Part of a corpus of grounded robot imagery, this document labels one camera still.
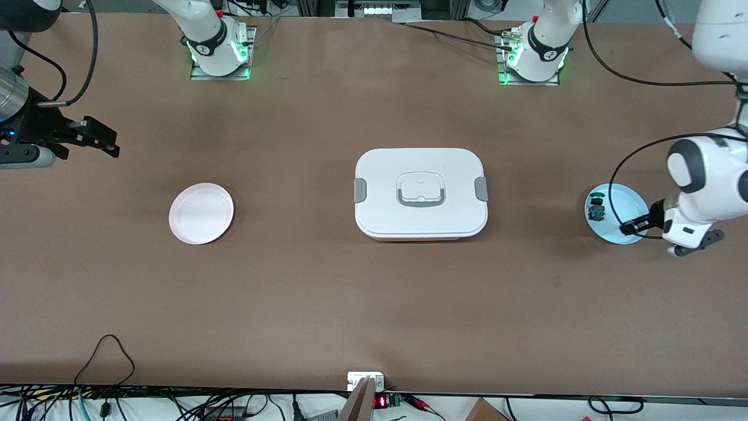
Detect small white device box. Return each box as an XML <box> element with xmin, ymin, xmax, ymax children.
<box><xmin>347</xmin><ymin>371</ymin><xmax>386</xmax><ymax>391</ymax></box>

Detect red clip leads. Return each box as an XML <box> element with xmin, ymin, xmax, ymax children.
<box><xmin>403</xmin><ymin>393</ymin><xmax>446</xmax><ymax>421</ymax></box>

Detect tangled black cable bundle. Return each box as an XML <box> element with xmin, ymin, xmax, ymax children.
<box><xmin>0</xmin><ymin>383</ymin><xmax>351</xmax><ymax>421</ymax></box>

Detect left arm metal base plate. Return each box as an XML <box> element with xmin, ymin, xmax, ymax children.
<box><xmin>497</xmin><ymin>32</ymin><xmax>560</xmax><ymax>87</ymax></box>

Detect black tabletop cable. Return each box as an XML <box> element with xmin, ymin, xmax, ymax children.
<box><xmin>393</xmin><ymin>20</ymin><xmax>518</xmax><ymax>52</ymax></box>

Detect white lunch box grey latches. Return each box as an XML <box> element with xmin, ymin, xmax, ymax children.
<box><xmin>354</xmin><ymin>148</ymin><xmax>489</xmax><ymax>242</ymax></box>

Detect brown cardboard piece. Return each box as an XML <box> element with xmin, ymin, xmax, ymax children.
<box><xmin>465</xmin><ymin>398</ymin><xmax>510</xmax><ymax>421</ymax></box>

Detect light blue round plate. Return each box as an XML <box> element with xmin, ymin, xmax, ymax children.
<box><xmin>584</xmin><ymin>183</ymin><xmax>650</xmax><ymax>245</ymax></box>

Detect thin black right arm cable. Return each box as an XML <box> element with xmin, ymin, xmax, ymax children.
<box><xmin>7</xmin><ymin>45</ymin><xmax>68</xmax><ymax>102</ymax></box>

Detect black flat cable loop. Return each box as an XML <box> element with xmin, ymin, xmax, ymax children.
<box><xmin>587</xmin><ymin>396</ymin><xmax>645</xmax><ymax>415</ymax></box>

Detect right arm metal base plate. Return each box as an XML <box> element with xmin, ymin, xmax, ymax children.
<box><xmin>190</xmin><ymin>26</ymin><xmax>257</xmax><ymax>81</ymax></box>

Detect green push button switch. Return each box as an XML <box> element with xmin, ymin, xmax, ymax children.
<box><xmin>587</xmin><ymin>192</ymin><xmax>608</xmax><ymax>222</ymax></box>

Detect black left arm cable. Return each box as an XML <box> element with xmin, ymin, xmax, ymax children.
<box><xmin>581</xmin><ymin>0</ymin><xmax>748</xmax><ymax>240</ymax></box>

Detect aluminium bar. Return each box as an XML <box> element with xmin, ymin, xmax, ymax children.
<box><xmin>338</xmin><ymin>377</ymin><xmax>376</xmax><ymax>421</ymax></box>

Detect pink round plate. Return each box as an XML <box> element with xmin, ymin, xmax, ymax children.
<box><xmin>169</xmin><ymin>183</ymin><xmax>234</xmax><ymax>245</ymax></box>

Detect black looped cable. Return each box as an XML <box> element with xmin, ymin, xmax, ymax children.
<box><xmin>74</xmin><ymin>334</ymin><xmax>136</xmax><ymax>388</ymax></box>

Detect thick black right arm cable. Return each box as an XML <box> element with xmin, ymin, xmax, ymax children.
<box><xmin>35</xmin><ymin>0</ymin><xmax>99</xmax><ymax>108</ymax></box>

